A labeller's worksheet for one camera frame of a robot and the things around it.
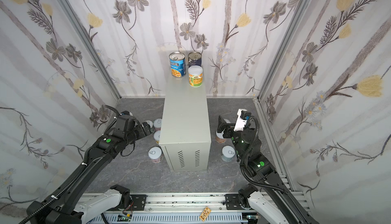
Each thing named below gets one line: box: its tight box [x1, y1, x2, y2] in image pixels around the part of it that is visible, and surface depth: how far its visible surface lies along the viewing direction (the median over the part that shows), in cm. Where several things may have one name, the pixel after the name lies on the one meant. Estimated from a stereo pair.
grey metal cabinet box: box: [158, 65, 212, 172], surface depth 70 cm
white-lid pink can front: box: [147, 146, 163, 164], surface depth 87 cm
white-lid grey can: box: [220, 145, 236, 163], surface depth 88 cm
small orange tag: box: [199, 206, 212, 222], surface depth 72 cm
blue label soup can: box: [169, 51, 187, 78], surface depth 80 cm
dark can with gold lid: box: [187, 51, 203, 68], surface depth 80 cm
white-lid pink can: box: [153, 118, 163, 132], surface depth 100 cm
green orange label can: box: [187, 65, 204, 88], surface depth 76 cm
